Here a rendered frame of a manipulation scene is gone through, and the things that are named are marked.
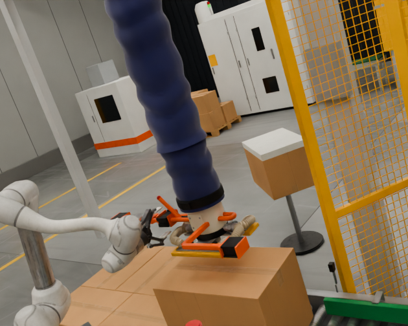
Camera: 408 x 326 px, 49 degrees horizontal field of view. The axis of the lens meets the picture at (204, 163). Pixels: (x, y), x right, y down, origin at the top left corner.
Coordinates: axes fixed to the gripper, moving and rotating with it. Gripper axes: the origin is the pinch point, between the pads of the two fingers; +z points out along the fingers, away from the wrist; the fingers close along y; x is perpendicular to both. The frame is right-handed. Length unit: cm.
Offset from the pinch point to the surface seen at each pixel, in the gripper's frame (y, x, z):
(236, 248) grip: -2, 60, -27
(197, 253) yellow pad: 11.2, 25.3, -11.3
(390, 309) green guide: 60, 93, 23
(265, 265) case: 28, 47, 6
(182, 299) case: 32.5, 12.4, -18.6
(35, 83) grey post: -90, -318, 186
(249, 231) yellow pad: 11.2, 42.1, 8.4
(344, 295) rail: 63, 67, 34
